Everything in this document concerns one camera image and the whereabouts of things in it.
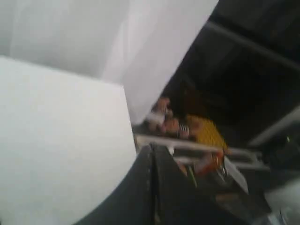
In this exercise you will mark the yellow egg tray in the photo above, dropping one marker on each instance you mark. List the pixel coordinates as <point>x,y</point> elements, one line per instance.
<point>204,131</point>

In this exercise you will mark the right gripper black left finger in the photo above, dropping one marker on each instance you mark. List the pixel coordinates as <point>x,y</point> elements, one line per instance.
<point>132,202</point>

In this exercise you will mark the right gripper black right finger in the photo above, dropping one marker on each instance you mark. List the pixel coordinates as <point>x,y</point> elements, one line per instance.
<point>202,202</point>

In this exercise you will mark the grey metal rack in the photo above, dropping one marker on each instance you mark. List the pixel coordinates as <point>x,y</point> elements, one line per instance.
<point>241,158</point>

